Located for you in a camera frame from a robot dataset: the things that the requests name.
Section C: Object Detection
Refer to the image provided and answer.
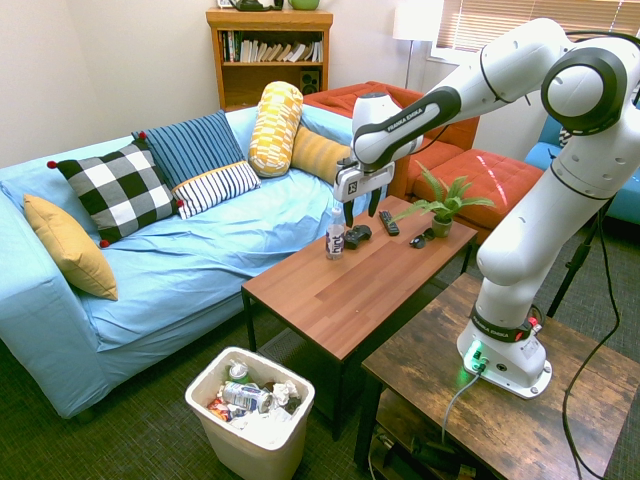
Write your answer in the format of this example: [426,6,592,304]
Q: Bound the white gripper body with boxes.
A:
[333,157,396,205]

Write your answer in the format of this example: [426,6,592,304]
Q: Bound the clear plastic water bottle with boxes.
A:
[325,207,347,262]

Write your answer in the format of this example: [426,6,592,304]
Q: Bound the white plastic trash bin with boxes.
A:
[184,346,316,480]

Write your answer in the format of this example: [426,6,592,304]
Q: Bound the black game controller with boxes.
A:
[342,224,374,251]

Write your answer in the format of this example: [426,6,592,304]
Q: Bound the mustard striped bolster pillow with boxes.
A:
[290,125,353,186]

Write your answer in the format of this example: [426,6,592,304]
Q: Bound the small potted green fern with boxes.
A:
[389,160,497,240]

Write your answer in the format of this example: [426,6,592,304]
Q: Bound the red-brown wooden coffee table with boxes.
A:
[241,194,480,441]

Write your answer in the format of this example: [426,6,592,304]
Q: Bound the yellow white patterned bolster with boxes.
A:
[248,81,305,179]

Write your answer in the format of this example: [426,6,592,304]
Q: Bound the orange ottoman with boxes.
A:
[407,148,545,233]

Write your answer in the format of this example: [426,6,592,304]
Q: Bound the white navy striped pillow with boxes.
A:
[171,160,263,221]

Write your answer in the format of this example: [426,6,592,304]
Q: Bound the wooden bookshelf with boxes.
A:
[205,8,335,113]

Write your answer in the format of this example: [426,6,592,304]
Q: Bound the rustic dark wood side table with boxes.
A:
[353,272,640,480]

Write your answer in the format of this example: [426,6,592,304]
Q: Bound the row of paperback books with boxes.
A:
[221,30,325,65]

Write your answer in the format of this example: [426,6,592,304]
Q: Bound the light blue sofa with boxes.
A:
[0,104,362,420]

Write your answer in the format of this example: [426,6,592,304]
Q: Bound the blue striped pillow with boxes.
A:
[131,109,250,192]

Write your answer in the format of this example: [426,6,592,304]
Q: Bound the white shade floor lamp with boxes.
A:
[392,0,446,92]

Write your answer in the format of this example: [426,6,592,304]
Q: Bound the crumpled white paper ball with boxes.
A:
[271,379,302,409]

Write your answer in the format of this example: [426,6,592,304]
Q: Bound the black object on bookshelf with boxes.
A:
[232,0,285,13]

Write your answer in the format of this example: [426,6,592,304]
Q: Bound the crushed white blue can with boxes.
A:
[221,380,274,414]

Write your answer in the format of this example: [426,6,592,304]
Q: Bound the wooden window blinds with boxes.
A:
[436,0,640,52]

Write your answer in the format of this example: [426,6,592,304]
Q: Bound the white crumpled tissue paper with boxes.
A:
[231,407,297,447]

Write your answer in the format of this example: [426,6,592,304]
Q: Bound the black white checkered pillow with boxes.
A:
[46,131,187,249]

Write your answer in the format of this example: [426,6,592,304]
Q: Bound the red snack wrapper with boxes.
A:
[206,397,232,422]

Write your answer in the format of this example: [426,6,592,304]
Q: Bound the plain mustard yellow pillow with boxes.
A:
[23,193,120,302]

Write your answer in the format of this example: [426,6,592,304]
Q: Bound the black camera tripod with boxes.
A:
[545,197,619,319]

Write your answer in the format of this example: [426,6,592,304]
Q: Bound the grey power cable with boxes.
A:
[440,368,484,447]

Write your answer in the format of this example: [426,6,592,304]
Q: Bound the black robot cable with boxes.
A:
[561,29,640,480]

